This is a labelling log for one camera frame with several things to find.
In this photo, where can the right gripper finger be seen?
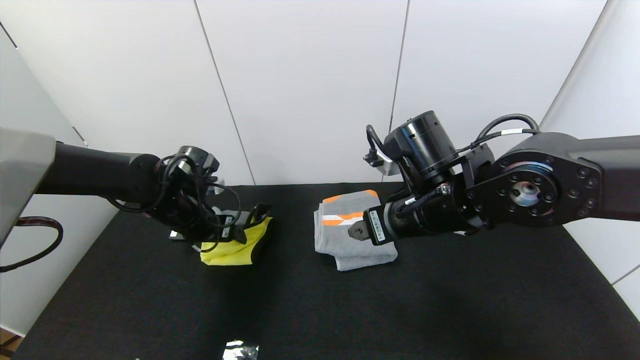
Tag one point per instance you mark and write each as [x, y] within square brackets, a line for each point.
[359, 231]

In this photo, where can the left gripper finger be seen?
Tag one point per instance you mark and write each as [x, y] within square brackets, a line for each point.
[241, 235]
[257, 212]

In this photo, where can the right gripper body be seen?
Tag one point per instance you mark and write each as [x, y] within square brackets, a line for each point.
[376, 225]

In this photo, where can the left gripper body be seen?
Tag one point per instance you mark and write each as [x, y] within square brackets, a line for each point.
[229, 226]

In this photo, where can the grey towel with orange stripe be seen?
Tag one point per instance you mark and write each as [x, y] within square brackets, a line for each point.
[345, 250]

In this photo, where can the yellow microfibre towel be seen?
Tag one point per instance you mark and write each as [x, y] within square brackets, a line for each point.
[225, 255]

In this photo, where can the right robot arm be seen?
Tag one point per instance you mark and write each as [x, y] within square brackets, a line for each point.
[550, 190]

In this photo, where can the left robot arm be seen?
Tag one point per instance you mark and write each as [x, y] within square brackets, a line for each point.
[90, 170]

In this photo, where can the black tablecloth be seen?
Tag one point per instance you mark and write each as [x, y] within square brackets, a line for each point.
[400, 310]

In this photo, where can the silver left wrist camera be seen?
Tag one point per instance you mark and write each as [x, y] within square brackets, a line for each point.
[227, 212]

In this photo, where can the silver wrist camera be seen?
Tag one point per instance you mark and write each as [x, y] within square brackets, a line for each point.
[227, 212]
[387, 164]

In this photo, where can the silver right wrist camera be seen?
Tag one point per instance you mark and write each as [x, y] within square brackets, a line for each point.
[387, 164]

